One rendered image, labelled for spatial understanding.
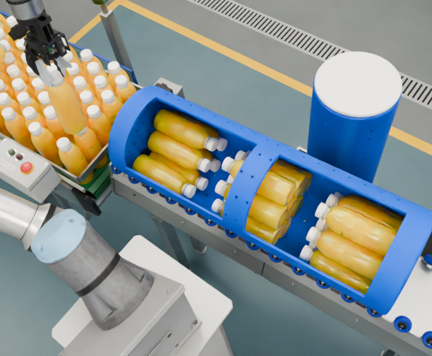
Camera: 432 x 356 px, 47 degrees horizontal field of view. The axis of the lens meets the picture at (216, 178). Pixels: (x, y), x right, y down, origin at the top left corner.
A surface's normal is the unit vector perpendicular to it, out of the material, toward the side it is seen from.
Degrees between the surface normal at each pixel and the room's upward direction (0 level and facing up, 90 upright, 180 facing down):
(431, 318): 0
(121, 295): 24
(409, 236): 3
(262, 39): 0
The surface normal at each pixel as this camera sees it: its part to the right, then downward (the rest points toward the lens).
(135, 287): 0.41, -0.51
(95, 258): 0.55, -0.20
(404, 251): -0.25, -0.28
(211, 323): -0.11, -0.51
